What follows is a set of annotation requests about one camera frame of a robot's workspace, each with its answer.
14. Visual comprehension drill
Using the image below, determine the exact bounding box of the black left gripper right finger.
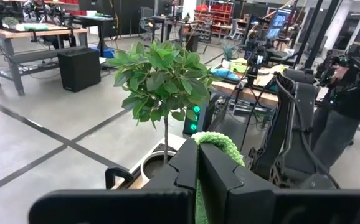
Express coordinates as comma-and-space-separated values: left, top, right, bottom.
198, 142, 360, 224

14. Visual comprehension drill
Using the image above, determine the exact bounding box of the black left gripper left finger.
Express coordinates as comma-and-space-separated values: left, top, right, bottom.
29, 138, 198, 224

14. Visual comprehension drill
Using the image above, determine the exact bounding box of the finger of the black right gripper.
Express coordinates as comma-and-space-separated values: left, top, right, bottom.
248, 146, 276, 184

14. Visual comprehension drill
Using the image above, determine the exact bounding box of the green microfiber towel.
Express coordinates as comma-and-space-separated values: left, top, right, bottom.
191, 131, 246, 224

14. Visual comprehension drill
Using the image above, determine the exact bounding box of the black table clamp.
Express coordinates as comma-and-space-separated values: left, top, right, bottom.
105, 166, 135, 190

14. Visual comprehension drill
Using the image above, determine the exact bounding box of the computer tower with green lights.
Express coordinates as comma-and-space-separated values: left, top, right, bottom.
182, 93, 218, 138

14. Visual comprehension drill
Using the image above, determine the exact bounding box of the blue cloth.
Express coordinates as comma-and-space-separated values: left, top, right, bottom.
210, 68, 240, 82

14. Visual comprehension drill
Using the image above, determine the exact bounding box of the person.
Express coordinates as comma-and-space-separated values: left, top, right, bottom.
22, 0, 72, 49
310, 30, 360, 170

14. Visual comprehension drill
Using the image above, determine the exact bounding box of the small succulent plant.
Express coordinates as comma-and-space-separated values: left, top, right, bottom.
220, 43, 240, 70

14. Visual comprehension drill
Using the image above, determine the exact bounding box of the potted plant in white pot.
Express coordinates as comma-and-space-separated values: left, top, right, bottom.
107, 40, 223, 181

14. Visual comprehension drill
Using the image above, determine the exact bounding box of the computer monitor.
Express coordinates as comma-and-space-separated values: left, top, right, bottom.
265, 9, 293, 41

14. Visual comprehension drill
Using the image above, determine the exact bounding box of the black box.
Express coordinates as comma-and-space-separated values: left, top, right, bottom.
57, 47, 102, 93

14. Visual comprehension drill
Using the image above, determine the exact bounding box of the blue crate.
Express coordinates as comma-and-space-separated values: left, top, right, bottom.
89, 46, 116, 59

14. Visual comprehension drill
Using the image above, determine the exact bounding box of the shelf with red bins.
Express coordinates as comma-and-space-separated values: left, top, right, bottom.
194, 2, 234, 44

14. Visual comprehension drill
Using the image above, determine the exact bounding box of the grey office chair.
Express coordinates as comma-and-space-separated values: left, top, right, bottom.
138, 6, 162, 41

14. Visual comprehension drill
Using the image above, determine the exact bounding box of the dark table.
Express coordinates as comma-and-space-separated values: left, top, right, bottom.
70, 14, 115, 58

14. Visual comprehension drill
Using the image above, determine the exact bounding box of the wooden top metal workbench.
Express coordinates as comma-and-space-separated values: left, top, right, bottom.
0, 24, 89, 96

